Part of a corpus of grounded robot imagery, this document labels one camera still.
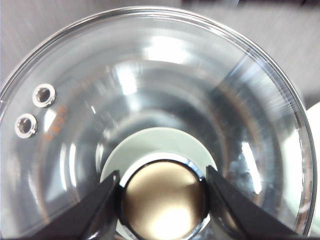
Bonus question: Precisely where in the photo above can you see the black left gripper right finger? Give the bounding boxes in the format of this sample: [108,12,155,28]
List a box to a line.
[206,165,316,240]

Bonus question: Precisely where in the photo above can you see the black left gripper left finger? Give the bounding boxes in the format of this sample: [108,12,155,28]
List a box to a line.
[22,170,121,240]

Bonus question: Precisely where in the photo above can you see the glass steamer lid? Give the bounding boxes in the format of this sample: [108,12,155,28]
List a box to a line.
[0,7,316,240]

